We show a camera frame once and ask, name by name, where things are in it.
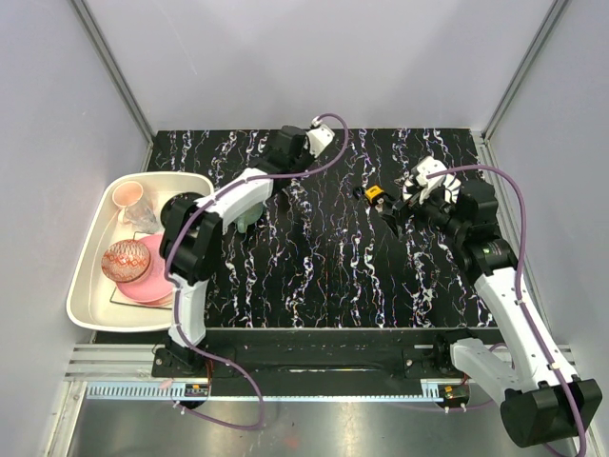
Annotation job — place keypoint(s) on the green ceramic mug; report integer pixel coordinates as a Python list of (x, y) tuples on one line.
[(249, 217)]

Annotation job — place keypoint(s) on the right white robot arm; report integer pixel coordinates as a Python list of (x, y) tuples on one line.
[(541, 397)]

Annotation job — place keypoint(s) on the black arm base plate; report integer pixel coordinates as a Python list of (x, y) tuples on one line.
[(317, 363)]

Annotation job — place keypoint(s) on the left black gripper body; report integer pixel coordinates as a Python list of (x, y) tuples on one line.
[(301, 165)]

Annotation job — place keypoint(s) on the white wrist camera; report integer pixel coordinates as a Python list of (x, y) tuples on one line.
[(427, 176), (319, 137)]

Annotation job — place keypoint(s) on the clear drinking glass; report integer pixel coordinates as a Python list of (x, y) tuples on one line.
[(140, 215)]

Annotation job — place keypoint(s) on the cream plastic tray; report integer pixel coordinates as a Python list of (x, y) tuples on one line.
[(95, 302)]

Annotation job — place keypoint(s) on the red patterned bowl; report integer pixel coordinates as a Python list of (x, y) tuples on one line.
[(126, 261)]

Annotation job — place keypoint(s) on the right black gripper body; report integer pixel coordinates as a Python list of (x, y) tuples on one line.
[(436, 212)]

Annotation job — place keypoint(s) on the blue striped white plate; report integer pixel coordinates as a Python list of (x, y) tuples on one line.
[(448, 191)]

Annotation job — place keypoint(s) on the pink plate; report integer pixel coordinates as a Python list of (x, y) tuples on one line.
[(153, 290)]

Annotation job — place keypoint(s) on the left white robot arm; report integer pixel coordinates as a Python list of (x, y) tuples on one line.
[(194, 229)]

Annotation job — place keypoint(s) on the pink plastic cup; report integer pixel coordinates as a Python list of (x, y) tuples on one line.
[(127, 194)]

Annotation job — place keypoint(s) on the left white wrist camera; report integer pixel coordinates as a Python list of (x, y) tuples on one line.
[(319, 137)]

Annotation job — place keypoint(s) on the black bowl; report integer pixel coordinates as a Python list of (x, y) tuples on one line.
[(172, 200)]

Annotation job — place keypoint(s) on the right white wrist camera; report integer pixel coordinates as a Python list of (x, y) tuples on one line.
[(427, 176)]

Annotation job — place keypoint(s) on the yellow padlock black shackle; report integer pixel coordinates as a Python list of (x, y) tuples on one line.
[(372, 196)]

